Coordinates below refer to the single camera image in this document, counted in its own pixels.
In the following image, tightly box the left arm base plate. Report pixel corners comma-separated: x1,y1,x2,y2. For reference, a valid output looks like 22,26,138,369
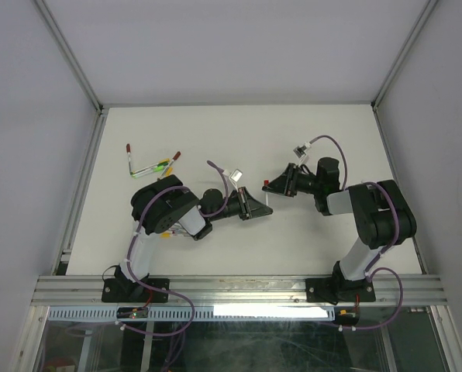
101,277,168,304

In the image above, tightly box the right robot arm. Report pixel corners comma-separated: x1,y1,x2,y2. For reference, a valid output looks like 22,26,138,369
262,157,417,300

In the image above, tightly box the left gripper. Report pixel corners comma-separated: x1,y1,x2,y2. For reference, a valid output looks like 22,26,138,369
209,186,271,222

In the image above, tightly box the red brown capped pen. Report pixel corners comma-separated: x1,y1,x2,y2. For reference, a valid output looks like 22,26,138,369
160,151,181,179

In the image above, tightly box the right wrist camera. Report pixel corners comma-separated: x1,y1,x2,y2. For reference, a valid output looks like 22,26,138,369
293,143,311,158

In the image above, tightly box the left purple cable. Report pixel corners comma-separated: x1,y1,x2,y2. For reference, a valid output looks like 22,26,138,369
116,160,232,338

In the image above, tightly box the right frame post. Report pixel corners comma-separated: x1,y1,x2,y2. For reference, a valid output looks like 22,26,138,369
371,0,440,111

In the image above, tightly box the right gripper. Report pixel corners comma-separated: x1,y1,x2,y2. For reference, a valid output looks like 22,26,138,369
261,162,321,197

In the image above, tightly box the pile of capped pens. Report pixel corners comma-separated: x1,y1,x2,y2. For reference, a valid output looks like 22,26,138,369
160,229,191,239

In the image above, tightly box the slotted cable duct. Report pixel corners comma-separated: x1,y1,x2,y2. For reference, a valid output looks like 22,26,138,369
48,304,335,322

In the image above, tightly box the green capped pen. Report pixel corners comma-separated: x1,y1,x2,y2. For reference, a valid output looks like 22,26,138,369
131,162,168,178

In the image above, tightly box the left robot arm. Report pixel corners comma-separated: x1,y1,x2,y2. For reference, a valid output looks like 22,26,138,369
115,175,273,301

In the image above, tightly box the aluminium front rail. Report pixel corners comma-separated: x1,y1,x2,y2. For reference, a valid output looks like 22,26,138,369
31,274,448,307

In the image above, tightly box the left frame post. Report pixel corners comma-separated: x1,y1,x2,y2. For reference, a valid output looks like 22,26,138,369
32,0,103,113

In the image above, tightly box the yellow capped pen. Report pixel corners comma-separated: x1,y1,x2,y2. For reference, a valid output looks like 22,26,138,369
135,158,170,174

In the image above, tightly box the frame post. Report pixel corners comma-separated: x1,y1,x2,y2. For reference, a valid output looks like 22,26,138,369
371,0,440,111
32,0,103,113

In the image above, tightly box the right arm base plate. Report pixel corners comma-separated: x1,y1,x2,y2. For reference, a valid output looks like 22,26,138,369
305,277,376,305

